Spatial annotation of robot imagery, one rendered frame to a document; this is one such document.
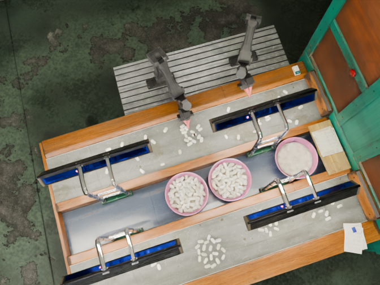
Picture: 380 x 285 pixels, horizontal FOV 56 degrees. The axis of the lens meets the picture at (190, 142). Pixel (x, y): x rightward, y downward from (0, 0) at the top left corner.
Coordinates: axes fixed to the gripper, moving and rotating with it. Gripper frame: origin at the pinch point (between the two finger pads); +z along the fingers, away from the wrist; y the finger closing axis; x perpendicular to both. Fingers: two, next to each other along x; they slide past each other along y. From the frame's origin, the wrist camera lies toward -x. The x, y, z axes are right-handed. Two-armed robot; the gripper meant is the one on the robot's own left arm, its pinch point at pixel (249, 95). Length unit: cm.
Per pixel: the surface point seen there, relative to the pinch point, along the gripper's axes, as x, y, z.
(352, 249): -56, 20, 92
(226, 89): 15.6, -9.5, -4.5
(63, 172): -27, -116, -7
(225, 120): -29.4, -24.4, -2.2
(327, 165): -27, 29, 52
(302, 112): -0.8, 31.2, 23.3
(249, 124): 1.4, -4.5, 18.8
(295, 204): -62, -9, 42
